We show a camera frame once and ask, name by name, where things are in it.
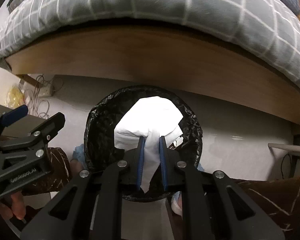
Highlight white tissue paper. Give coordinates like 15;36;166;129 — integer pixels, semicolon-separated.
114;96;183;192

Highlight black lined trash bin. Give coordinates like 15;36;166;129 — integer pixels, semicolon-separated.
84;85;203;202

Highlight person's left hand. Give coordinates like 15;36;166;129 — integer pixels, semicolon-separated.
0;191;26;220

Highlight yellow plastic bag on floor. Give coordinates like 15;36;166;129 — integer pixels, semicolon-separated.
5;85;25;109

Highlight white power strip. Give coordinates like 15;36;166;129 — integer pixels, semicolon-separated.
37;85;55;98

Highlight grey checkered bed sheet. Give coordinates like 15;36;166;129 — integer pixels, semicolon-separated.
0;0;300;88

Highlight wooden bed frame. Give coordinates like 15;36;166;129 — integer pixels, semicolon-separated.
6;27;300;125

